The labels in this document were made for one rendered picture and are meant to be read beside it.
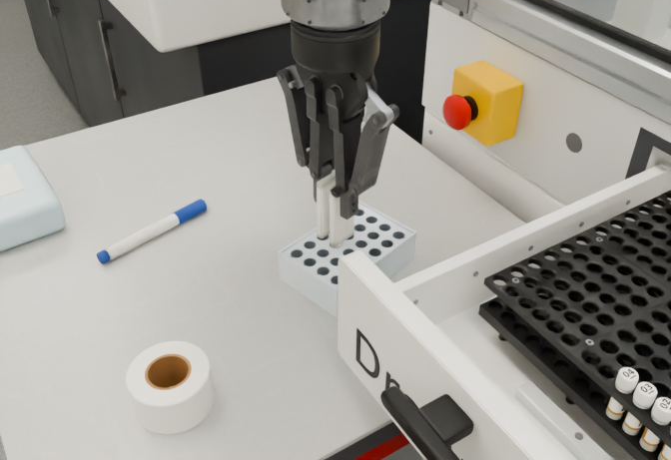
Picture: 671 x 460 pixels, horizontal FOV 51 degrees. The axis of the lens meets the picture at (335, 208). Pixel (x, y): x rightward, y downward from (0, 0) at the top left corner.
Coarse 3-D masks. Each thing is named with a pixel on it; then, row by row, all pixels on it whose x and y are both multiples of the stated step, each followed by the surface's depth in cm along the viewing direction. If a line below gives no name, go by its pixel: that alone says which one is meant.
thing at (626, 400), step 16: (496, 272) 55; (496, 288) 53; (512, 288) 54; (512, 304) 52; (528, 320) 51; (544, 320) 51; (560, 320) 51; (544, 336) 50; (560, 336) 50; (576, 336) 50; (576, 352) 48; (592, 352) 48; (592, 368) 47; (608, 368) 48; (608, 384) 46; (624, 400) 45; (640, 416) 44; (656, 432) 44
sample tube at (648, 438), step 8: (656, 400) 44; (664, 400) 44; (656, 408) 44; (664, 408) 43; (656, 416) 44; (664, 416) 43; (664, 424) 44; (648, 432) 45; (640, 440) 46; (648, 440) 45; (656, 440) 45; (648, 448) 45
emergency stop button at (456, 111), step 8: (456, 96) 78; (448, 104) 79; (456, 104) 78; (464, 104) 78; (448, 112) 79; (456, 112) 78; (464, 112) 78; (448, 120) 80; (456, 120) 78; (464, 120) 78; (456, 128) 79; (464, 128) 79
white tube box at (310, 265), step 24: (360, 216) 77; (384, 216) 77; (312, 240) 74; (360, 240) 74; (384, 240) 74; (408, 240) 74; (288, 264) 72; (312, 264) 72; (336, 264) 73; (384, 264) 72; (312, 288) 71; (336, 288) 68; (336, 312) 69
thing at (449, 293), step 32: (608, 192) 64; (640, 192) 66; (544, 224) 60; (576, 224) 63; (480, 256) 57; (512, 256) 60; (544, 256) 63; (416, 288) 55; (448, 288) 57; (480, 288) 60; (448, 320) 59; (480, 320) 59; (480, 352) 57; (512, 352) 57; (512, 384) 54; (544, 384) 54; (576, 416) 52; (608, 448) 50
